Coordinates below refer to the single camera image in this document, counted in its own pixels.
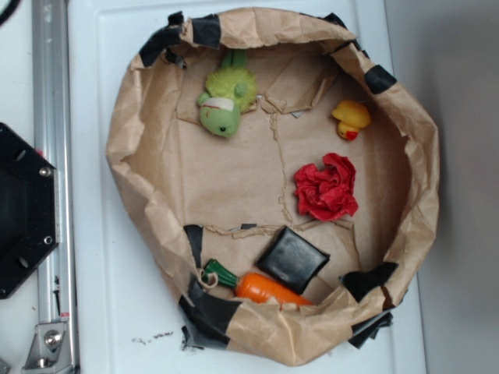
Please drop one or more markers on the brown paper bag bin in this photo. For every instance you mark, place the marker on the brown paper bag bin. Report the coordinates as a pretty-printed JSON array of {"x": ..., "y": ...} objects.
[{"x": 195, "y": 196}]

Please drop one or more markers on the red crumpled paper ball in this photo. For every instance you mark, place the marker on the red crumpled paper ball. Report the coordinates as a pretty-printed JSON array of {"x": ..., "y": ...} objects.
[{"x": 327, "y": 194}]

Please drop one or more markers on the black square pouch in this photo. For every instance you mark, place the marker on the black square pouch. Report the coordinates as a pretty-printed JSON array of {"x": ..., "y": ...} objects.
[{"x": 292, "y": 260}]

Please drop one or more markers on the green plush turtle toy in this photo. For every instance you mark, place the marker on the green plush turtle toy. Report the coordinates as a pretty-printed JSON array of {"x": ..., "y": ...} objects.
[{"x": 229, "y": 92}]

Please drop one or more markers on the orange toy carrot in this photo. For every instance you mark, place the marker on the orange toy carrot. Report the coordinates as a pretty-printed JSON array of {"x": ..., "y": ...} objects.
[{"x": 253, "y": 286}]

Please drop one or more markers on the yellow rubber duck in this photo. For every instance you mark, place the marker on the yellow rubber duck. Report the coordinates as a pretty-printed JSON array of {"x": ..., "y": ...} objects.
[{"x": 352, "y": 116}]

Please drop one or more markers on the white tray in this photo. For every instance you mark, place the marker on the white tray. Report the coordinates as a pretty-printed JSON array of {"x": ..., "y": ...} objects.
[{"x": 128, "y": 320}]

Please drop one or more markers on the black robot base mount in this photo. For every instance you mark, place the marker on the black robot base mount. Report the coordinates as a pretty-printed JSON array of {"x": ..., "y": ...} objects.
[{"x": 28, "y": 214}]

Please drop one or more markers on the aluminium frame rail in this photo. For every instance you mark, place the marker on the aluminium frame rail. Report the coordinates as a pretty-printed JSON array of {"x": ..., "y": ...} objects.
[{"x": 56, "y": 276}]

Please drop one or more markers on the metal corner bracket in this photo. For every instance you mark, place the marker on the metal corner bracket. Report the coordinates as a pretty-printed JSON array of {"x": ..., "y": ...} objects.
[{"x": 49, "y": 351}]

